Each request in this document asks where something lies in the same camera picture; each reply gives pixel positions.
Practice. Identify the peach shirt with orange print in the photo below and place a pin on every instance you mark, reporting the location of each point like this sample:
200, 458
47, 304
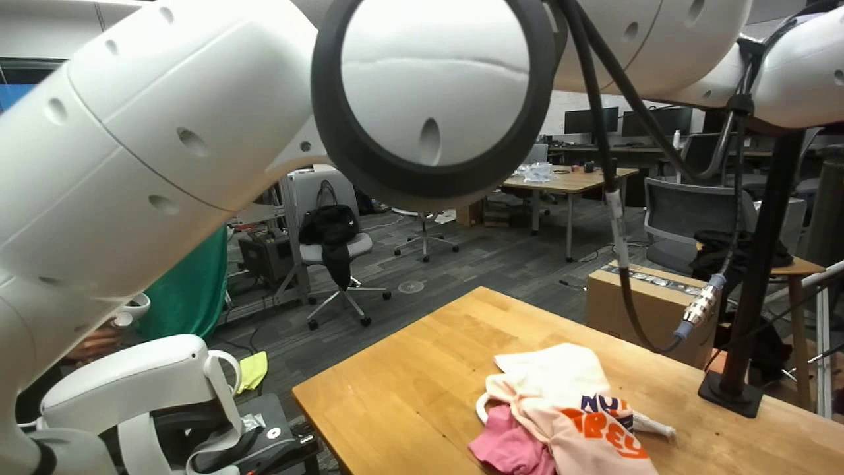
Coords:
562, 386

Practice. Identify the pink shirt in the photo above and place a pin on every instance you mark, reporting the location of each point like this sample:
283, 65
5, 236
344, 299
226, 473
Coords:
511, 444

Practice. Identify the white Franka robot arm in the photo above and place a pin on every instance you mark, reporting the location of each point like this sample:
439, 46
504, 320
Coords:
133, 176

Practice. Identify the small grey office chair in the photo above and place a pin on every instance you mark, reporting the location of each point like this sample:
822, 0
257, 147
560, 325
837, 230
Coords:
425, 230

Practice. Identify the black bag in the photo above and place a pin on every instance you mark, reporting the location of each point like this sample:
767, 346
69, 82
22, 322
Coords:
332, 227

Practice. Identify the white backed office chair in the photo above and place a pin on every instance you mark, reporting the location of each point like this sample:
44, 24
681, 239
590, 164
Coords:
308, 194

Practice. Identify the wooden office desk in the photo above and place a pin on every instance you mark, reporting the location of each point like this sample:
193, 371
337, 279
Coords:
562, 180

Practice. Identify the yellow green cloth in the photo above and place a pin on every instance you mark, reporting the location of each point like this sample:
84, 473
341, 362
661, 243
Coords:
253, 371

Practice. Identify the green cloth cover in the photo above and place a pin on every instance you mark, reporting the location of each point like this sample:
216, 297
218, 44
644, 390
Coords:
189, 295

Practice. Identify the cardboard box with black tape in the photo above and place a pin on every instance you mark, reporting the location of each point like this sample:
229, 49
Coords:
656, 306

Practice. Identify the grey mesh office chair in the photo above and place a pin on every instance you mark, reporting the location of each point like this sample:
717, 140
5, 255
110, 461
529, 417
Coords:
694, 211

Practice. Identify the black jacket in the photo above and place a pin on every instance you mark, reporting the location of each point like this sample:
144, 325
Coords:
714, 255

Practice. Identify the wooden stool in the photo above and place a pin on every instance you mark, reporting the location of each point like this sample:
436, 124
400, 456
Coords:
804, 267

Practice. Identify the black camera stand pole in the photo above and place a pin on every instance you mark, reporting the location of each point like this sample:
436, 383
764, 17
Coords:
764, 264

